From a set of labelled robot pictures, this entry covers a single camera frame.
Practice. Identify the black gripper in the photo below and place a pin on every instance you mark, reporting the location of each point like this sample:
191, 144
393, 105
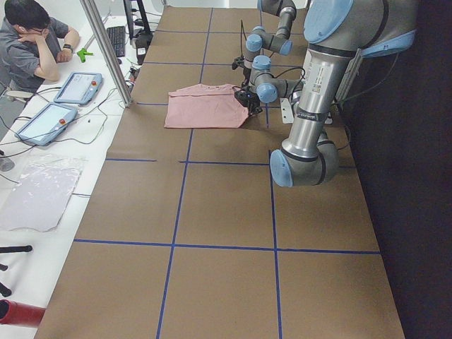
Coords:
252, 104
246, 73

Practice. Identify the pink Snoopy t-shirt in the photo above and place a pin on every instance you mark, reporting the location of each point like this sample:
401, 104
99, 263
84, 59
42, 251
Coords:
204, 107

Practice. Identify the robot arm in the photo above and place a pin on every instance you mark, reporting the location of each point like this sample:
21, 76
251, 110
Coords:
335, 31
277, 42

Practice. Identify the black device on desk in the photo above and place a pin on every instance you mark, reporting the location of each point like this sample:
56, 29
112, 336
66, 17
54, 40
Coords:
141, 43

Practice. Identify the black keyboard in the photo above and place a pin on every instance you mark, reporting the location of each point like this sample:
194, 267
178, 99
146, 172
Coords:
117, 38

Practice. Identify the green handheld tool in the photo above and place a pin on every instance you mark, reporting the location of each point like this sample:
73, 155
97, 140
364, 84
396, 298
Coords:
83, 53

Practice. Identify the far blue teach pendant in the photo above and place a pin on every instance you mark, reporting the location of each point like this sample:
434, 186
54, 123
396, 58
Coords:
79, 88

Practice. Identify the blue teach pendant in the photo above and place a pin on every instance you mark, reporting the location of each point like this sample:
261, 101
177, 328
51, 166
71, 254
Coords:
79, 88
47, 124

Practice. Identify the near blue teach pendant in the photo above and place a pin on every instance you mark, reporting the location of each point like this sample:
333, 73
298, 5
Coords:
47, 124

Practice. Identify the seated person grey shirt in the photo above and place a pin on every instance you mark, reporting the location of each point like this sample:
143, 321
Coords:
33, 44

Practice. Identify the clear plastic bag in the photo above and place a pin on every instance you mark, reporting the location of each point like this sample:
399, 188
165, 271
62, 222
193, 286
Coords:
42, 193

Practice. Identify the black tripod legs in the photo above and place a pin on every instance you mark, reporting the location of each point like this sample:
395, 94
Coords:
5, 291

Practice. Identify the red cylinder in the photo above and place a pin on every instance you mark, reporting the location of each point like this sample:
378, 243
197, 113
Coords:
19, 314

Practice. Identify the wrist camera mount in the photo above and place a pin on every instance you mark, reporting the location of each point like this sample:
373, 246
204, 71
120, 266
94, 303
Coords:
242, 97
238, 62

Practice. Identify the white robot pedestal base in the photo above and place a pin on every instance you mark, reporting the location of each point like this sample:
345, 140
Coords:
287, 112

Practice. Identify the aluminium frame post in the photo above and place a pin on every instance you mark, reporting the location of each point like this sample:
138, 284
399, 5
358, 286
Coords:
106, 48

